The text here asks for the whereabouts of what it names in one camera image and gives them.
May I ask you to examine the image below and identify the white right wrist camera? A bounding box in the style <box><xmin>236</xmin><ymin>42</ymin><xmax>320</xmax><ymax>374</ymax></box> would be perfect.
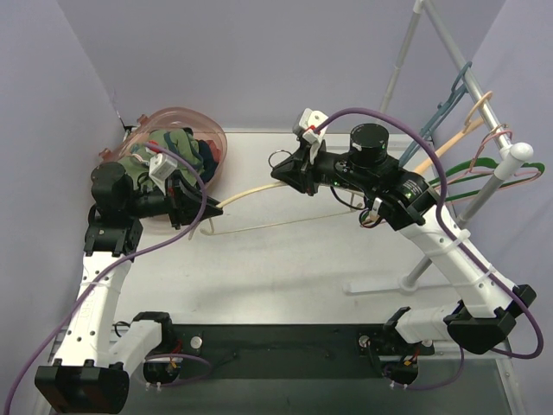
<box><xmin>292</xmin><ymin>108</ymin><xmax>328</xmax><ymax>164</ymax></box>

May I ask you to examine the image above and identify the metal clothes rack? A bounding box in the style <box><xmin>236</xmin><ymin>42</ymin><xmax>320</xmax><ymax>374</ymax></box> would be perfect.
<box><xmin>344</xmin><ymin>1</ymin><xmax>533</xmax><ymax>296</ymax></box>

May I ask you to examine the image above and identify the navy blue garment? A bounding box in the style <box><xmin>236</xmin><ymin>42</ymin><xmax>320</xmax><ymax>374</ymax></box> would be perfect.
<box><xmin>198</xmin><ymin>140</ymin><xmax>220</xmax><ymax>183</ymax></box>

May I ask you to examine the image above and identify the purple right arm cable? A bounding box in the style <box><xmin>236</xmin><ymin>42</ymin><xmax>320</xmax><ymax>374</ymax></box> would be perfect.
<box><xmin>315</xmin><ymin>106</ymin><xmax>546</xmax><ymax>390</ymax></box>

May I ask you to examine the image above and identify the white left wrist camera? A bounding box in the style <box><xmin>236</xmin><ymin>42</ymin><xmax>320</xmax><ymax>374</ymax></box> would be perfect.
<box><xmin>149</xmin><ymin>153</ymin><xmax>178</xmax><ymax>195</ymax></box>

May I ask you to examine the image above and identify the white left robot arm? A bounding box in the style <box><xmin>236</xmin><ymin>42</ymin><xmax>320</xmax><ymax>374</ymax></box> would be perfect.
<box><xmin>35</xmin><ymin>156</ymin><xmax>222</xmax><ymax>414</ymax></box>

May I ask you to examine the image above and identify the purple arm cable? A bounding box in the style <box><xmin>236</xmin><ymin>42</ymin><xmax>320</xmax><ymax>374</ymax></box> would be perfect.
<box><xmin>315</xmin><ymin>106</ymin><xmax>546</xmax><ymax>390</ymax></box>
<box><xmin>6</xmin><ymin>140</ymin><xmax>215</xmax><ymax>405</ymax></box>

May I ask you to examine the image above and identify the beige wooden hanger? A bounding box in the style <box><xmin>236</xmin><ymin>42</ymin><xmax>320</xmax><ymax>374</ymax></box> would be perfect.
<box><xmin>435</xmin><ymin>91</ymin><xmax>493</xmax><ymax>158</ymax></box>

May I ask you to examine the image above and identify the green plastic hanger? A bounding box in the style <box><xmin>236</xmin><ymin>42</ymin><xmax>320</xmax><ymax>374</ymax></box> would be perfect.
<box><xmin>431</xmin><ymin>157</ymin><xmax>546</xmax><ymax>204</ymax></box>

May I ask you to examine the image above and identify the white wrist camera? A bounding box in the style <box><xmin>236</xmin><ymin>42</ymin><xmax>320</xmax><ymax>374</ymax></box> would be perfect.
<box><xmin>292</xmin><ymin>108</ymin><xmax>328</xmax><ymax>164</ymax></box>
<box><xmin>149</xmin><ymin>153</ymin><xmax>178</xmax><ymax>195</ymax></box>

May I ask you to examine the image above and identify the pink wire hanger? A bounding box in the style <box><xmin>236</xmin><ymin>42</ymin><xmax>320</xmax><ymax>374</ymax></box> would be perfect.
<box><xmin>417</xmin><ymin>130</ymin><xmax>545</xmax><ymax>201</ymax></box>

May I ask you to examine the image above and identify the pink translucent plastic basket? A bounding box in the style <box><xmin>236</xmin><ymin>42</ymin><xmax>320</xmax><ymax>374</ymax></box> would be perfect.
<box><xmin>93</xmin><ymin>105</ymin><xmax>228</xmax><ymax>234</ymax></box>

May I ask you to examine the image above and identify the olive green garment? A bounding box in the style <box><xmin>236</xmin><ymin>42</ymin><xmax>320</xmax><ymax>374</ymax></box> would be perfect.
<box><xmin>116</xmin><ymin>128</ymin><xmax>205</xmax><ymax>195</ymax></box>

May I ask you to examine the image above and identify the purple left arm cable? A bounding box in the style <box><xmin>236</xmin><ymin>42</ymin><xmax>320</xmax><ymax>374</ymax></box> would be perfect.
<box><xmin>6</xmin><ymin>140</ymin><xmax>215</xmax><ymax>405</ymax></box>

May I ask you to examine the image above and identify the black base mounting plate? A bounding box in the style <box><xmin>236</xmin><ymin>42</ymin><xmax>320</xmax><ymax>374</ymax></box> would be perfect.
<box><xmin>138</xmin><ymin>323</ymin><xmax>435</xmax><ymax>386</ymax></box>

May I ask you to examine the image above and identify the teal blue hanger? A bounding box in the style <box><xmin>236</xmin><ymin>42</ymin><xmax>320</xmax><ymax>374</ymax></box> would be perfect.
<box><xmin>398</xmin><ymin>61</ymin><xmax>472</xmax><ymax>167</ymax></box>

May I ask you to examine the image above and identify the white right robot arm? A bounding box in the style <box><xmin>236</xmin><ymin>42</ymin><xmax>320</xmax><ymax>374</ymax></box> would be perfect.
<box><xmin>271</xmin><ymin>123</ymin><xmax>537</xmax><ymax>354</ymax></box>

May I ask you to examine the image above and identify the cream plastic hanger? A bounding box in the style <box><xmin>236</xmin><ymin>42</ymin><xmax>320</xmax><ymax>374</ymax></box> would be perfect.
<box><xmin>188</xmin><ymin>149</ymin><xmax>372</xmax><ymax>239</ymax></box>

